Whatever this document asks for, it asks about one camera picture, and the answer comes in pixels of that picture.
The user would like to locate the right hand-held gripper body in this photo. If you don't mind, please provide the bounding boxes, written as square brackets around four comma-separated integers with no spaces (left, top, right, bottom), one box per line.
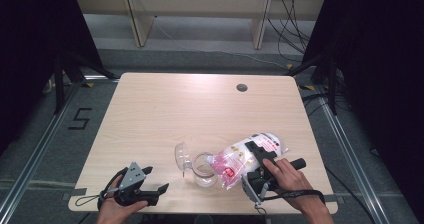
[240,157,307,209]

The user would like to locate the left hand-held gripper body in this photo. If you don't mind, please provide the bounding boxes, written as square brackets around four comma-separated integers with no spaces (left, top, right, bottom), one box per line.
[111,161,160,208]

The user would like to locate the glass jar with hinged lid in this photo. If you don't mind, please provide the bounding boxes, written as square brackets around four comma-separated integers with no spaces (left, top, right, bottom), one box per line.
[173,141,219,189]

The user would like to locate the red and white pouch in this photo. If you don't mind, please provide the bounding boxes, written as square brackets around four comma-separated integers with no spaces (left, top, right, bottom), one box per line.
[206,132,290,190]

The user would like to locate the person's right hand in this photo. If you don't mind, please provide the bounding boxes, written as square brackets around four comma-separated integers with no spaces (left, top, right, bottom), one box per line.
[262,157,316,212]

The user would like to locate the person's left hand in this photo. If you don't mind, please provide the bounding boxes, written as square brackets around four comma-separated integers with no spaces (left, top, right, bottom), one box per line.
[96,174,150,224]

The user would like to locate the grey tape strip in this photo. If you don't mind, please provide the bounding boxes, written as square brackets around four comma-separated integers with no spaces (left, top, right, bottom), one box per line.
[62,187,88,201]
[323,194,344,204]

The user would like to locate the black metal stand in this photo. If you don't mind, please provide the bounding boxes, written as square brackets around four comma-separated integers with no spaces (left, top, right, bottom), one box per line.
[53,48,118,115]
[285,52,338,116]

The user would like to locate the beige wooden shelf unit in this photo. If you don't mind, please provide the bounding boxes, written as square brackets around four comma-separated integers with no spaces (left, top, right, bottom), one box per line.
[72,0,327,51]

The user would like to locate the black curtain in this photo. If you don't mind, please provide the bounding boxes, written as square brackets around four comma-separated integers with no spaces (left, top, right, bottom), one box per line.
[0,0,105,157]
[301,0,424,224]

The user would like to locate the black right wrist strap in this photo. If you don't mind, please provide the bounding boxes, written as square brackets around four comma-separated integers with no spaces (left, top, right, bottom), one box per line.
[263,189,326,205]

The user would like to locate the black wrist strap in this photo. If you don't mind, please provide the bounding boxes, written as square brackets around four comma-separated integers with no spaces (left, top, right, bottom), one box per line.
[74,168,130,208]
[263,189,326,205]

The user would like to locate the black left wrist strap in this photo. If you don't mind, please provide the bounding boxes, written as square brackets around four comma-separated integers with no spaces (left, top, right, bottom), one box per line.
[74,168,130,208]

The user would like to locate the black floor cables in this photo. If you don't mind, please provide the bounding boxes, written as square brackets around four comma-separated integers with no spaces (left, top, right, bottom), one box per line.
[301,92,353,118]

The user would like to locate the long black floor cable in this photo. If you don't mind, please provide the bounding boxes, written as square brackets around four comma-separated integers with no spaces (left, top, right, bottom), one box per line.
[325,167,378,224]

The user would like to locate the aluminium floor rail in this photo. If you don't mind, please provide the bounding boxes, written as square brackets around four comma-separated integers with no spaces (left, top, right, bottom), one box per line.
[316,90,386,224]
[0,80,83,218]

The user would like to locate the bundle of black cables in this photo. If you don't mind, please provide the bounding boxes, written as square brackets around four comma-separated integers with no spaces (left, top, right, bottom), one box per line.
[266,0,313,64]

